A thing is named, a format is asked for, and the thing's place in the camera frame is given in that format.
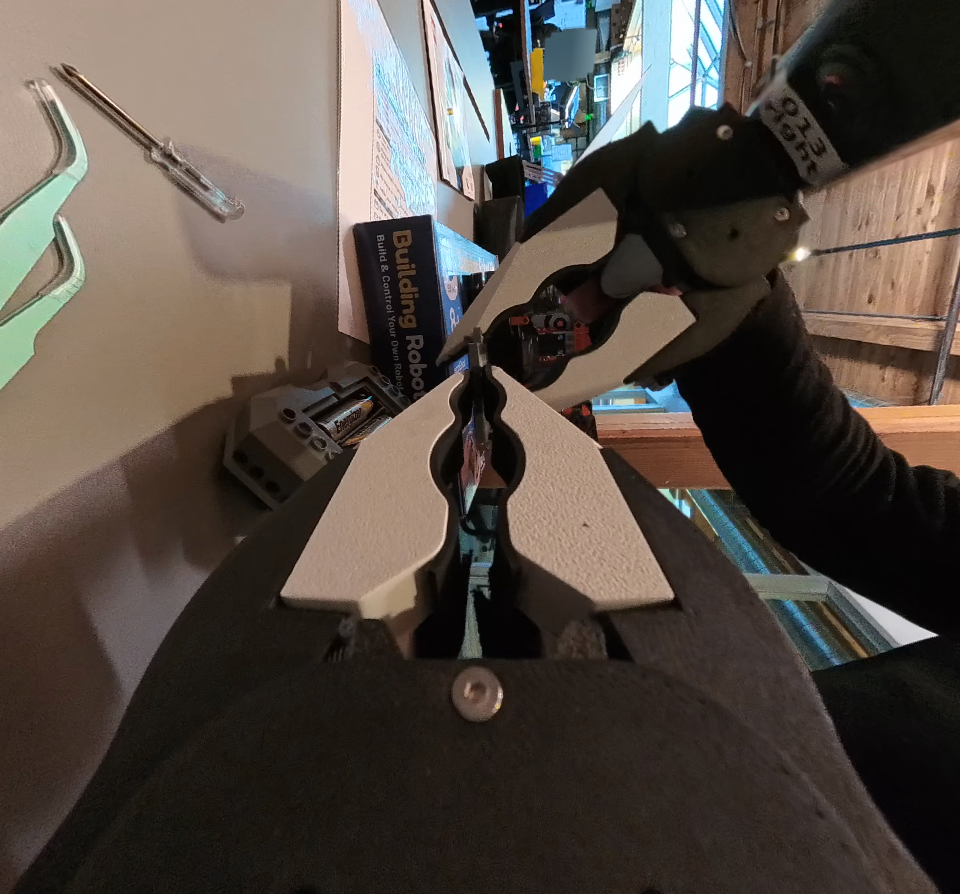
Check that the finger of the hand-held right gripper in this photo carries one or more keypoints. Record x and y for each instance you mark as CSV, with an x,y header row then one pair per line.
x,y
638,337
555,242

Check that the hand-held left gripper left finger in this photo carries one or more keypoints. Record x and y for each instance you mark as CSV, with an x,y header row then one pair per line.
x,y
360,534

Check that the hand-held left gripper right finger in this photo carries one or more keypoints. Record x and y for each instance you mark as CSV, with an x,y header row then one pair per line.
x,y
593,534

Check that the silver battery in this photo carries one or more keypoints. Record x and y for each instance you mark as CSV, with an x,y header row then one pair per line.
x,y
350,416

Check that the grey toy battery box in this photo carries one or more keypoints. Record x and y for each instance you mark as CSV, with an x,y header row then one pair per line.
x,y
263,452

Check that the person's right forearm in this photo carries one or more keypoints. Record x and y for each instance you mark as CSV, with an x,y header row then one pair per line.
x,y
810,459

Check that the tracked building-block toy robot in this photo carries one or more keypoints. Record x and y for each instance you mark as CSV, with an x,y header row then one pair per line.
x,y
558,328

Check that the blue robot kit box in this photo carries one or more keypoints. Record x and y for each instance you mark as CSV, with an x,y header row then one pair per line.
x,y
405,310

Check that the black-and-white instruction booklet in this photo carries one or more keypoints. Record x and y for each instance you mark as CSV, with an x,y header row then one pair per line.
x,y
447,100

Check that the white instruction sheet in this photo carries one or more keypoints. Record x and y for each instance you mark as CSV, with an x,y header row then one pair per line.
x,y
390,115

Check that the person's dark clothing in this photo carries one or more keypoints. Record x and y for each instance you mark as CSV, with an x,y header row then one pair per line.
x,y
900,759

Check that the teal tweezers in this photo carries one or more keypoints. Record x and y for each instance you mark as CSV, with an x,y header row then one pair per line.
x,y
60,295

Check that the wooden post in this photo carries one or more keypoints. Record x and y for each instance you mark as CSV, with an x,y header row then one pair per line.
x,y
840,445

